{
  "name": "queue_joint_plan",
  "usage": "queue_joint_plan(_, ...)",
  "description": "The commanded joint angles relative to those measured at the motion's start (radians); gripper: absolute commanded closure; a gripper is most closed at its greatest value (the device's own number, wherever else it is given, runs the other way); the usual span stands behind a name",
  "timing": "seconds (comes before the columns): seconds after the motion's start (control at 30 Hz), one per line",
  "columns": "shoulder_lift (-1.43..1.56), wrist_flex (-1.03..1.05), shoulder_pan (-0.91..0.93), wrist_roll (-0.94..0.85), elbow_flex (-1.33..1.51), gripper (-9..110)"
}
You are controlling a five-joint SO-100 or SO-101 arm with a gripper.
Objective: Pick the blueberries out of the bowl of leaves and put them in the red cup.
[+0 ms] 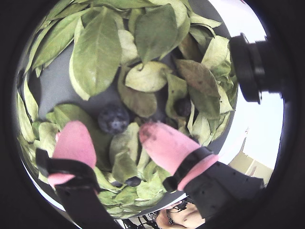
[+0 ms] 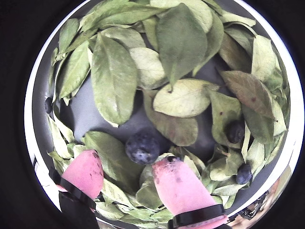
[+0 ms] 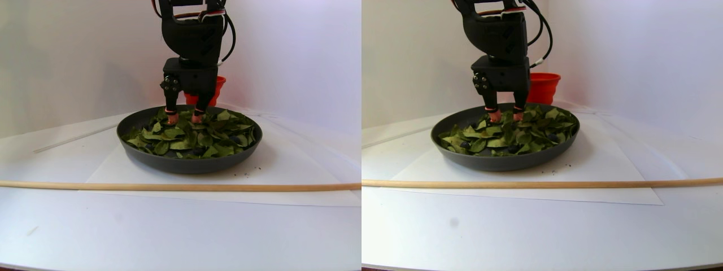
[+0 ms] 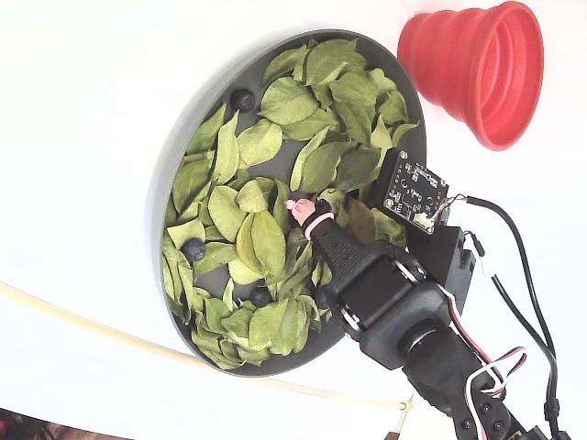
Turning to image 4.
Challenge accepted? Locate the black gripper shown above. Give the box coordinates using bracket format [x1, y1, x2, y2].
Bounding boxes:
[284, 196, 454, 370]

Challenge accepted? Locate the pile of green leaves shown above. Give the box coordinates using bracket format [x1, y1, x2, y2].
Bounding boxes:
[161, 38, 421, 371]

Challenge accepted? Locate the dark grey round bowl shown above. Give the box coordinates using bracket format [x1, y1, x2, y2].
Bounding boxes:
[143, 28, 428, 379]

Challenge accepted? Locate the red collapsible silicone cup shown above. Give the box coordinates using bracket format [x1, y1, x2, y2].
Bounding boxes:
[396, 0, 546, 152]

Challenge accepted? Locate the thin wooden stick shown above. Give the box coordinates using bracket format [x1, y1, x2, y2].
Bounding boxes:
[0, 280, 414, 413]

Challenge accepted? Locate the black camera module with lens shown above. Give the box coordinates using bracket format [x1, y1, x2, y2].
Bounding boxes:
[382, 149, 450, 237]

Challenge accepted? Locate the black camera housing box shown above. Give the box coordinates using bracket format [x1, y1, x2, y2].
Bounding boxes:
[410, 224, 485, 318]

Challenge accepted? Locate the black camera cable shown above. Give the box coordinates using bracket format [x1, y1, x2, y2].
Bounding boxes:
[462, 231, 559, 368]
[439, 192, 568, 440]

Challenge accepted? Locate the red white black servo wire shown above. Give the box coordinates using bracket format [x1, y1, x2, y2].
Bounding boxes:
[437, 283, 528, 440]

